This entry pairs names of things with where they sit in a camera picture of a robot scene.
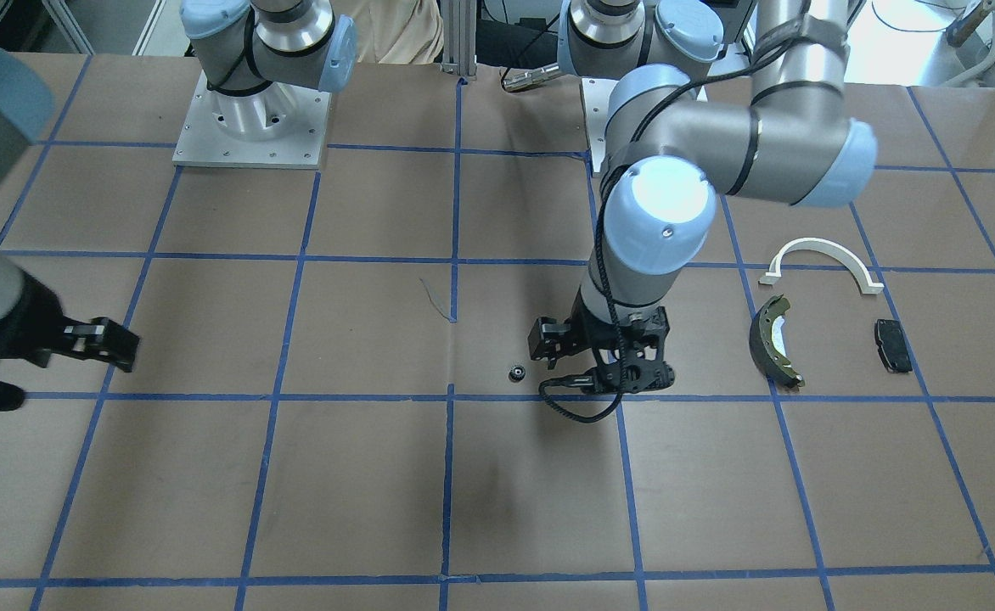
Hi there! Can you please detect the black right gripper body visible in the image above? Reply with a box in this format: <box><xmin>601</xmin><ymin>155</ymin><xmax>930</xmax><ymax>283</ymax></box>
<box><xmin>5</xmin><ymin>281</ymin><xmax>76</xmax><ymax>367</ymax></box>

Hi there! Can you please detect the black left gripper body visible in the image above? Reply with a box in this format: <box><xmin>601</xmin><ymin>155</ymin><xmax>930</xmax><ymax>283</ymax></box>
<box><xmin>571</xmin><ymin>305</ymin><xmax>671</xmax><ymax>383</ymax></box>

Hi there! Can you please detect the small black bearing gear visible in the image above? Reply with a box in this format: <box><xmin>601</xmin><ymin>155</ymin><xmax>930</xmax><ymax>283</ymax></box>
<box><xmin>508</xmin><ymin>364</ymin><xmax>527</xmax><ymax>384</ymax></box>

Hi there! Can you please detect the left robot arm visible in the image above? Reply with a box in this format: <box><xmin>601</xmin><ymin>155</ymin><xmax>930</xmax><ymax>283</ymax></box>
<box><xmin>528</xmin><ymin>1</ymin><xmax>877</xmax><ymax>395</ymax></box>

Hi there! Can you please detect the olive green brake shoe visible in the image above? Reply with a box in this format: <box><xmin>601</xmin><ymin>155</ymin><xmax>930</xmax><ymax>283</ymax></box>
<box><xmin>749</xmin><ymin>294</ymin><xmax>807</xmax><ymax>390</ymax></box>

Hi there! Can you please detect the black brake pad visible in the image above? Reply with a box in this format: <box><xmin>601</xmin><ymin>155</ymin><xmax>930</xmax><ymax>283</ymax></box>
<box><xmin>874</xmin><ymin>318</ymin><xmax>913</xmax><ymax>373</ymax></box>

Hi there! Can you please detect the white curved plastic bracket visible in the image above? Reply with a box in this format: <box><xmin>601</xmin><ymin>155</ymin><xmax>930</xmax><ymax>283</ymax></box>
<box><xmin>759</xmin><ymin>238</ymin><xmax>885</xmax><ymax>295</ymax></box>

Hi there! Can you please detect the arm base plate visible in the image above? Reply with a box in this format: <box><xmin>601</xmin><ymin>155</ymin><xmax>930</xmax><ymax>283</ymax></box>
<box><xmin>172</xmin><ymin>74</ymin><xmax>334</xmax><ymax>171</ymax></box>

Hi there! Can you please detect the aluminium frame post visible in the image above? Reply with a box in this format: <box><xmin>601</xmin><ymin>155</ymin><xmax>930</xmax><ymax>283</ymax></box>
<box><xmin>439</xmin><ymin>0</ymin><xmax>477</xmax><ymax>81</ymax></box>

